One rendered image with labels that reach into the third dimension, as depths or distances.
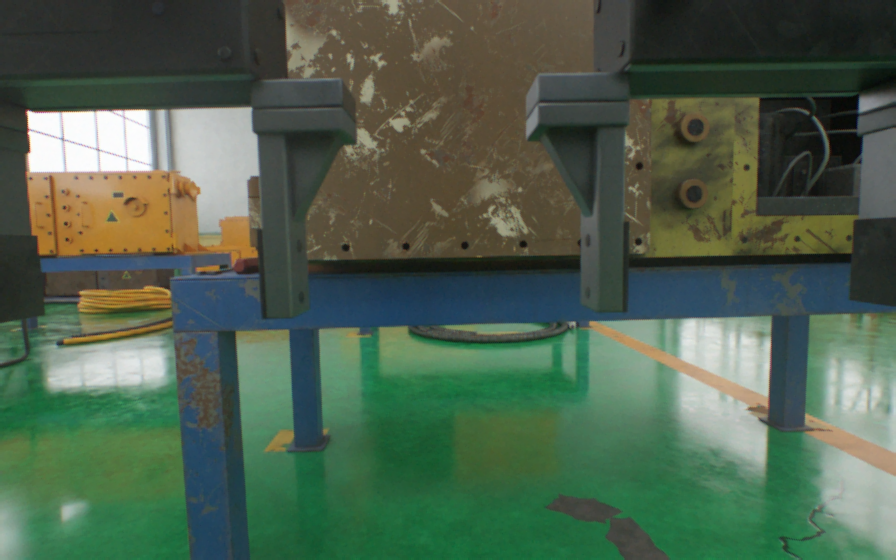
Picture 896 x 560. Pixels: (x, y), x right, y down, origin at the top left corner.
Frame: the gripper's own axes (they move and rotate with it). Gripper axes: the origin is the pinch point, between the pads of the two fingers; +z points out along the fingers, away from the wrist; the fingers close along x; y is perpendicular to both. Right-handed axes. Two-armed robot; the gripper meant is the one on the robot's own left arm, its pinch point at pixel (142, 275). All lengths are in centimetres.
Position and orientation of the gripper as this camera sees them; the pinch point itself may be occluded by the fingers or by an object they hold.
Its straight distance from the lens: 25.6
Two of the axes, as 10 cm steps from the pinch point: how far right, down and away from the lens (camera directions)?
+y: 0.0, -0.8, 10.0
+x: -10.0, 0.2, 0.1
